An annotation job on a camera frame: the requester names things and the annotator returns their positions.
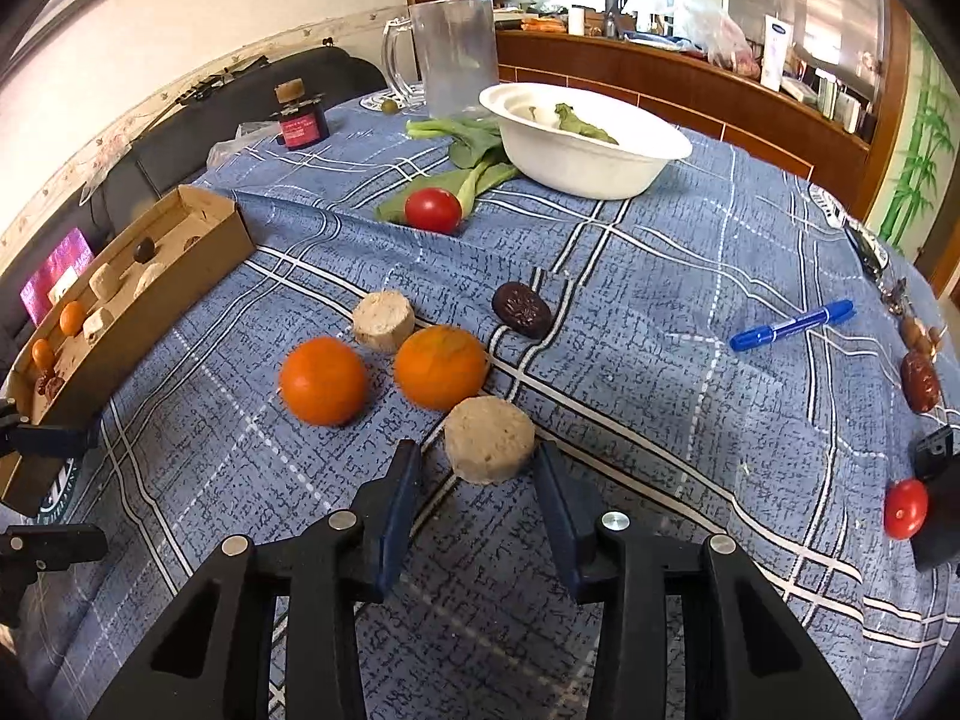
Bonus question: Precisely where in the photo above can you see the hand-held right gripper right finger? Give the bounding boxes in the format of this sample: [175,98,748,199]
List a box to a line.
[534,441,863,720]

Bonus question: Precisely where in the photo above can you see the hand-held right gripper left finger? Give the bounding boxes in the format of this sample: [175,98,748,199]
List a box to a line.
[90,439,425,720]

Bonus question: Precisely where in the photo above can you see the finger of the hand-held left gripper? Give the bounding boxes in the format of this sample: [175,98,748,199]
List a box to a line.
[0,523,110,627]
[0,420,102,460]

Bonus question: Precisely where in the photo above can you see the brown cardboard box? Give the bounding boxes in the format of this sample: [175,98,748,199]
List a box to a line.
[0,184,257,518]

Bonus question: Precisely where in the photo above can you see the blue plaid tablecloth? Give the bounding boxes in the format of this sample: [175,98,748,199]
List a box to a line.
[0,94,960,720]

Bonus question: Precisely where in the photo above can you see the large orange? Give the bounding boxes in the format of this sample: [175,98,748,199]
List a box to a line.
[279,336,370,428]
[394,324,491,413]

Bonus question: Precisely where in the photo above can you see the pink packet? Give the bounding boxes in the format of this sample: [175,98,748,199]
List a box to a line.
[19,227,95,327]

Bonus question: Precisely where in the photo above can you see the small beige round cake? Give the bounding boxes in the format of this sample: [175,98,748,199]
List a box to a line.
[351,289,416,353]

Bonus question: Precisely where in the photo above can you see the blue marker pen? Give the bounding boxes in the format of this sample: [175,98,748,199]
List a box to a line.
[729,298,856,353]

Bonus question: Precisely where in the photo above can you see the red tomato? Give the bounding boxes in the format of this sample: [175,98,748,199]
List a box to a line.
[883,478,929,541]
[403,187,463,235]

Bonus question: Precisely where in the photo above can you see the green bok choy leaf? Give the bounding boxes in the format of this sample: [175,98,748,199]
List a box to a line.
[373,136,524,224]

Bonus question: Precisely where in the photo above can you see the crumpled clear plastic bag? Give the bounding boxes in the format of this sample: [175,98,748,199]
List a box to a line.
[206,120,282,166]

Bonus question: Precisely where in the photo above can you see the white bowl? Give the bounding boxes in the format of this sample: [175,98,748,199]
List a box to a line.
[478,82,693,201]

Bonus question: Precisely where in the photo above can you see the black sofa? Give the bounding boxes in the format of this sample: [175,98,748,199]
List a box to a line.
[0,45,387,361]

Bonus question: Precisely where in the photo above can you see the black cylindrical container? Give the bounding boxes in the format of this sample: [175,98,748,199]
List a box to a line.
[907,424,960,572]

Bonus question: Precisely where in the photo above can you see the pale-stemmed bok choy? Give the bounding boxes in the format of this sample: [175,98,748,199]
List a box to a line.
[406,116,502,142]

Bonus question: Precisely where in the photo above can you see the green leaf scrap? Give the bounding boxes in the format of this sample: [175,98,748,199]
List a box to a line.
[553,103,620,145]

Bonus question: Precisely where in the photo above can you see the small red corked bottle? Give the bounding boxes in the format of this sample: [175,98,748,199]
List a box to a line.
[268,80,329,149]

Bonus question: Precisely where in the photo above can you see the bunch of keys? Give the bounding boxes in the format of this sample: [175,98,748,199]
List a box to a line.
[844,219,912,308]

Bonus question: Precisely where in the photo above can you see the brown nut charms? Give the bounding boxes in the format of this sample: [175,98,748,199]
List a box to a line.
[898,313,947,357]

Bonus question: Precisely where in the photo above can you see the wooden counter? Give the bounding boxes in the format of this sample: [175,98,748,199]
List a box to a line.
[491,11,878,181]

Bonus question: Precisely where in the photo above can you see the clear plastic mug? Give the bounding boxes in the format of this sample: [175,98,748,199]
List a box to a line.
[381,0,500,119]

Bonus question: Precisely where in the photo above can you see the clear plastic bag with food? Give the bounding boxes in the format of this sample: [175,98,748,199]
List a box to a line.
[675,0,758,76]

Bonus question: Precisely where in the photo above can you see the dark picture frame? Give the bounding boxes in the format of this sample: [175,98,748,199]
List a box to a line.
[0,0,110,83]

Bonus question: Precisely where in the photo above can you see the green bamboo wall sticker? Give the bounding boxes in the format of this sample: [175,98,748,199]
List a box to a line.
[874,52,953,248]

